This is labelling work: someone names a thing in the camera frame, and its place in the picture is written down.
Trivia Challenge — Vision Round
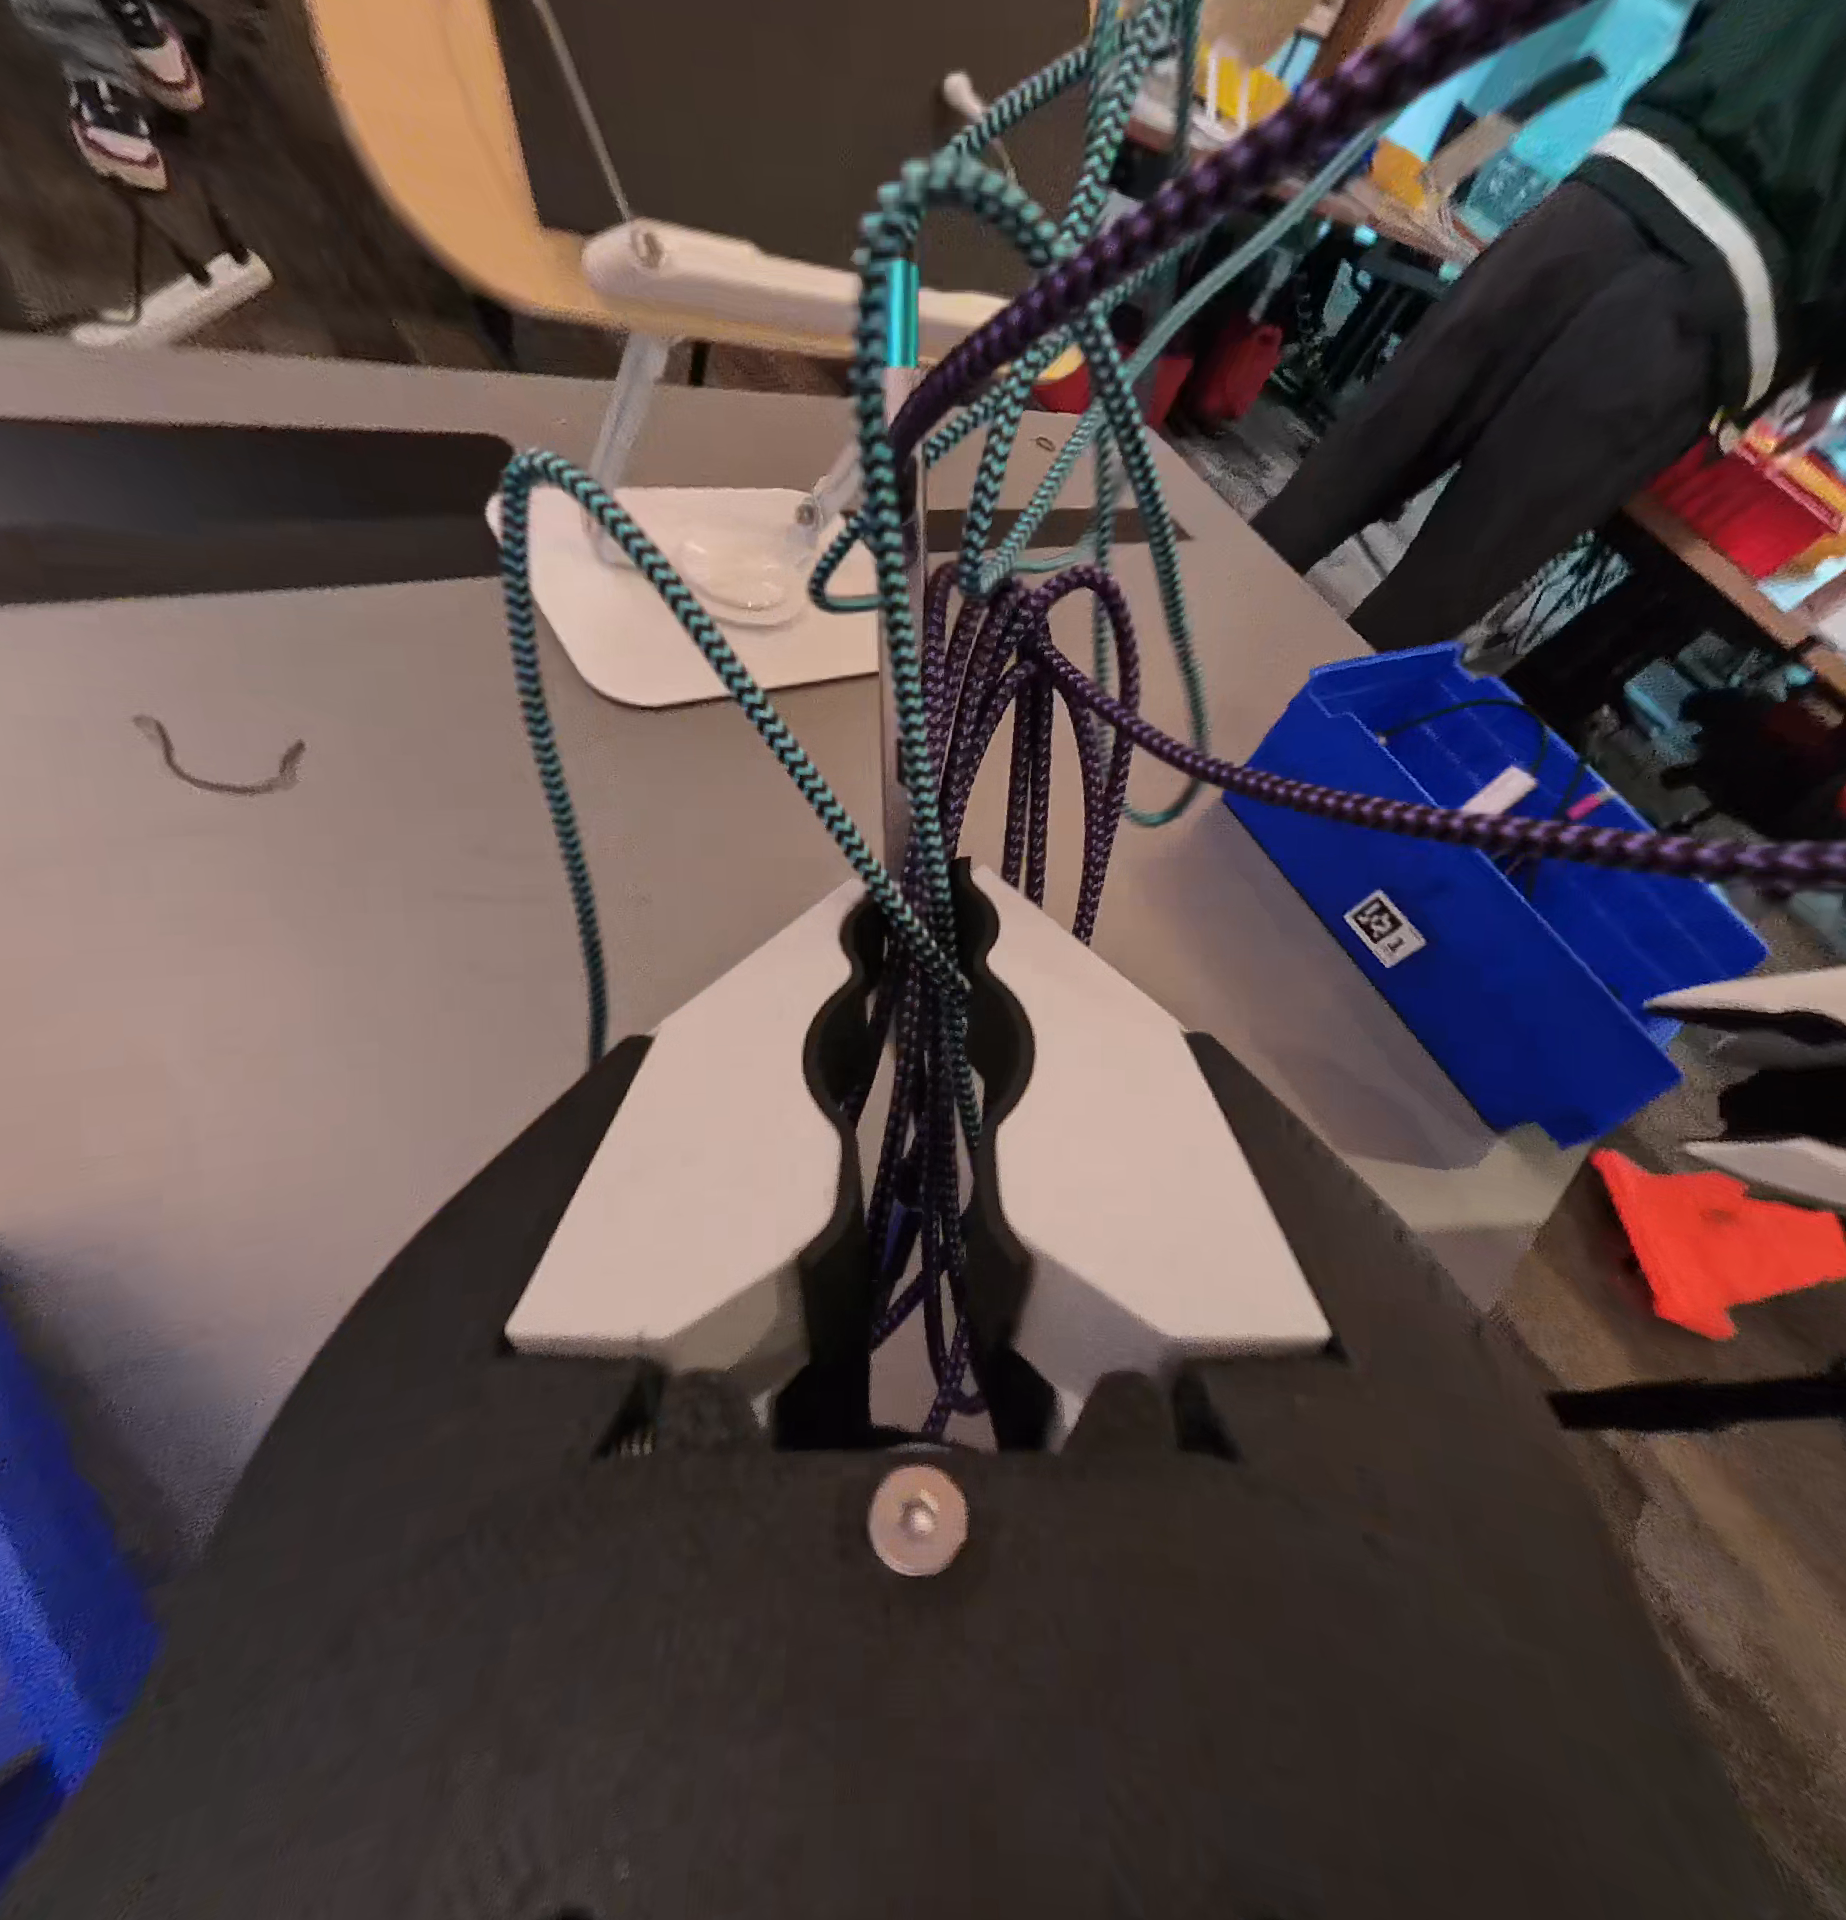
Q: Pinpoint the blue plastic bin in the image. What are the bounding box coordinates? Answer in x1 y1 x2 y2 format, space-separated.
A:
0 1226 164 1900
1221 645 1771 1153

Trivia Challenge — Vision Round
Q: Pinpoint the wooden chair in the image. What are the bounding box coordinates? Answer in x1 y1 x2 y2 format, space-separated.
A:
305 0 716 351

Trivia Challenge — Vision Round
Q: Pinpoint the teal braided usb-c cable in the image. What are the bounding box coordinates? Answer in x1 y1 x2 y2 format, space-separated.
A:
496 0 1215 1158

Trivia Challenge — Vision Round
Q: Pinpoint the orange plastic piece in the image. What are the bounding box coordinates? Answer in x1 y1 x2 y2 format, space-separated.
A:
1589 1147 1846 1342

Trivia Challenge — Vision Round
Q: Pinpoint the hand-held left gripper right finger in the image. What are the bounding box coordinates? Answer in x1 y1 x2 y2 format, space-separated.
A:
956 862 1334 1443

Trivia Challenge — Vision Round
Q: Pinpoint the thin black cable white plug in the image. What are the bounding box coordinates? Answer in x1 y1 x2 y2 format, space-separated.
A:
1377 697 1617 888

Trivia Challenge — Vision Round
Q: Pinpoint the purple braided cable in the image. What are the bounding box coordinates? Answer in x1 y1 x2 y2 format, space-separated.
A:
861 0 1846 1446

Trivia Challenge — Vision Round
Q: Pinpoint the small bent wire piece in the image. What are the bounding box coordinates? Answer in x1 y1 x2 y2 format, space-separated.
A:
132 715 309 799

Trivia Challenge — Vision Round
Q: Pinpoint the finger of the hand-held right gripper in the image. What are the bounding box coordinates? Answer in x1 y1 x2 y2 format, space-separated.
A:
1680 1071 1846 1198
1643 964 1846 1076

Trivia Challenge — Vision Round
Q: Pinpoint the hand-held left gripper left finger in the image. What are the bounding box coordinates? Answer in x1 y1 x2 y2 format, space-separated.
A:
503 882 875 1420

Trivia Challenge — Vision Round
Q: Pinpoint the white power strip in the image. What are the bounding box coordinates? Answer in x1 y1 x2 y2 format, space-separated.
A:
71 253 277 351

